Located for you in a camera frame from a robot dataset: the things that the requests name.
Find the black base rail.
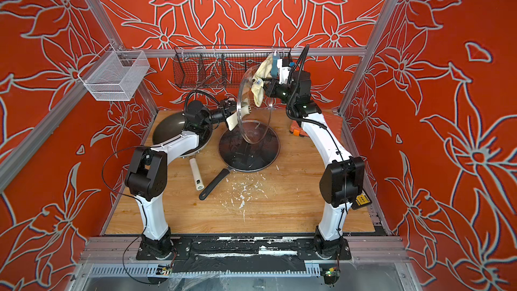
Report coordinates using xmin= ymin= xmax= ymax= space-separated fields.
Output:
xmin=135 ymin=233 xmax=351 ymax=273

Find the black frying pan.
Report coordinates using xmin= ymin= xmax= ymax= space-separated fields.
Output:
xmin=198 ymin=119 xmax=281 ymax=201

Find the orange tool case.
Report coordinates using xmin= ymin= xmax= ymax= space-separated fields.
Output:
xmin=289 ymin=121 xmax=308 ymax=137

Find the glass lid white handle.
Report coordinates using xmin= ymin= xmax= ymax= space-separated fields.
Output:
xmin=225 ymin=63 xmax=275 ymax=145

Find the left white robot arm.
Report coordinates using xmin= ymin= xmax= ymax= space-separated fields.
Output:
xmin=125 ymin=100 xmax=238 ymax=259

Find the black wire basket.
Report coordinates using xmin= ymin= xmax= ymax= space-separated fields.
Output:
xmin=172 ymin=45 xmax=294 ymax=89

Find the pan with white handle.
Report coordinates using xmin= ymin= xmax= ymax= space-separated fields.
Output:
xmin=152 ymin=113 xmax=213 ymax=191

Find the light blue bottle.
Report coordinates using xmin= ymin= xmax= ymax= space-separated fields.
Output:
xmin=270 ymin=52 xmax=282 ymax=79

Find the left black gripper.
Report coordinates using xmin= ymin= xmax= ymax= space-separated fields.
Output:
xmin=201 ymin=102 xmax=249 ymax=130

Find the yellow cleaning cloth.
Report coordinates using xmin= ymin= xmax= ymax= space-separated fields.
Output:
xmin=251 ymin=54 xmax=273 ymax=107

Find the clear plastic bin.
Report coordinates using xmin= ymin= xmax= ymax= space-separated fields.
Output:
xmin=80 ymin=51 xmax=149 ymax=102

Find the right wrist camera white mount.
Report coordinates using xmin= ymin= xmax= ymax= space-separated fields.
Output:
xmin=278 ymin=65 xmax=292 ymax=84

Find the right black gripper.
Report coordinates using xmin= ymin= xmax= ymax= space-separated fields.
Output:
xmin=260 ymin=79 xmax=300 ymax=108

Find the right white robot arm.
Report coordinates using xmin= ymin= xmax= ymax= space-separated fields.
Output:
xmin=265 ymin=67 xmax=365 ymax=259

